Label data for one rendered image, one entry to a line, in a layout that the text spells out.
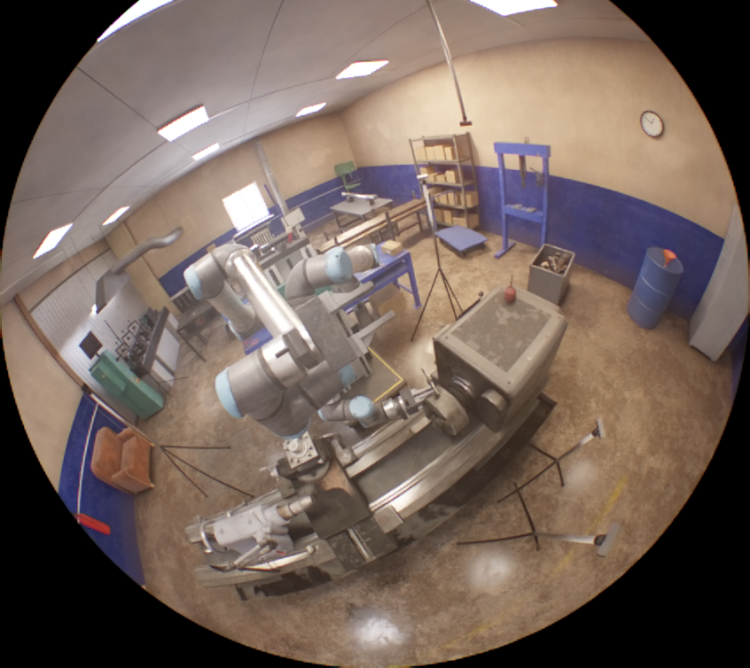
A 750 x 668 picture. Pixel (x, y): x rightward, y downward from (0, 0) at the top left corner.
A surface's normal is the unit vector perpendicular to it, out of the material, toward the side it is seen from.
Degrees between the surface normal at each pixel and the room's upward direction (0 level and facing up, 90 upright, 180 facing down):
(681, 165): 90
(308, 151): 90
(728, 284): 90
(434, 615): 0
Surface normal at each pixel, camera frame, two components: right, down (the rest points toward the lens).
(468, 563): -0.27, -0.76
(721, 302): -0.81, 0.51
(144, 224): 0.52, 0.40
